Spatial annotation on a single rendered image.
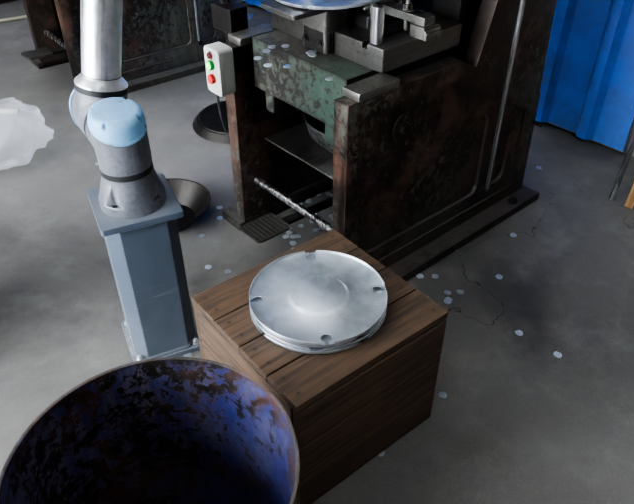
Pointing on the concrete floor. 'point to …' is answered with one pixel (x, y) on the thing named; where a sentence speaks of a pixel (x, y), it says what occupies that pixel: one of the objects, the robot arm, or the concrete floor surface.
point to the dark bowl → (190, 200)
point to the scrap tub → (157, 440)
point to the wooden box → (334, 371)
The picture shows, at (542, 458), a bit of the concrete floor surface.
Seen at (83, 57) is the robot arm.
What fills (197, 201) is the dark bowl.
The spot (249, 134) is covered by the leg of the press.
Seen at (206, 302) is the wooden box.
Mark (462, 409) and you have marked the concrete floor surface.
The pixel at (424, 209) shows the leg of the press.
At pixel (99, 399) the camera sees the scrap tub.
